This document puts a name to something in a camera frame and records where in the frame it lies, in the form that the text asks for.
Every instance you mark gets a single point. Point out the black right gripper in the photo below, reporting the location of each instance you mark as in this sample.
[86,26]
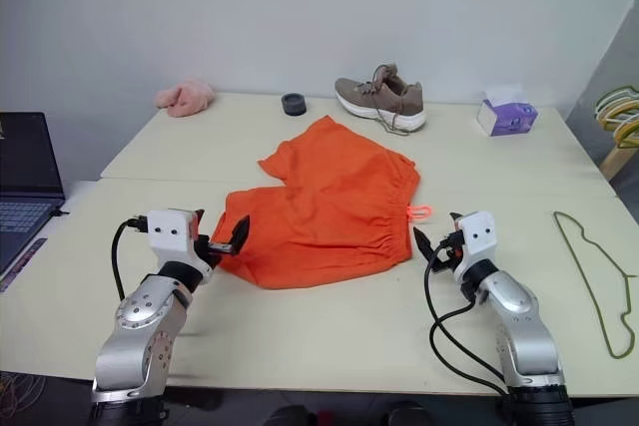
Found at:
[449,254]

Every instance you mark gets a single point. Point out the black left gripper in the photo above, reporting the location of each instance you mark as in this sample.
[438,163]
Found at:
[207,249]

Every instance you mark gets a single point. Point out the orange shorts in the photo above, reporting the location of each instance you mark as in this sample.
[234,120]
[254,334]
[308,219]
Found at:
[329,196]

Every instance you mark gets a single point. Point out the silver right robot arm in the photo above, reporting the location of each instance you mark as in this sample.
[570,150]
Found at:
[519,316]

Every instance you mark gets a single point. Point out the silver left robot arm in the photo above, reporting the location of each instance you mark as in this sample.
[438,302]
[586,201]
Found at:
[145,321]

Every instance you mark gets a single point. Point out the wooden dish rack base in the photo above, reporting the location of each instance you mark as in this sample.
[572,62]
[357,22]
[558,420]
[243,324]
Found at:
[619,159]

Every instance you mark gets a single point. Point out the neon pink loop tag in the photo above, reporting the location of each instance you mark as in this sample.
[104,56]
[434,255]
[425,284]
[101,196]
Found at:
[421,210]

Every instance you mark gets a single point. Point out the pink fluffy cloth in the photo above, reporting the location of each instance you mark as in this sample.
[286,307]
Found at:
[185,97]

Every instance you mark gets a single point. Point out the purple tissue box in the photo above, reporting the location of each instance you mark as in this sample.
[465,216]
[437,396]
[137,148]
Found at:
[509,117]

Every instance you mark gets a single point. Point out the brown sneaker white sole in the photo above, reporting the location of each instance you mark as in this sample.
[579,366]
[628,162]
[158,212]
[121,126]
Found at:
[379,97]

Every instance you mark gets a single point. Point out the dark blue laptop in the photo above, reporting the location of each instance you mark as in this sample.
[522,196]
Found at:
[25,161]

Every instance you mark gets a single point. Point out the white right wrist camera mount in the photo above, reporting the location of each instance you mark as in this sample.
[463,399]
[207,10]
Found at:
[478,236]

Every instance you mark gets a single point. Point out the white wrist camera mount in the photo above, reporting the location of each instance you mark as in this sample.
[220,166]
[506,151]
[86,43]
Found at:
[170,231]
[478,236]

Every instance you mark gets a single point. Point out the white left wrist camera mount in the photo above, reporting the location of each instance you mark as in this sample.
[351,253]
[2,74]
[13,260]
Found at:
[170,231]

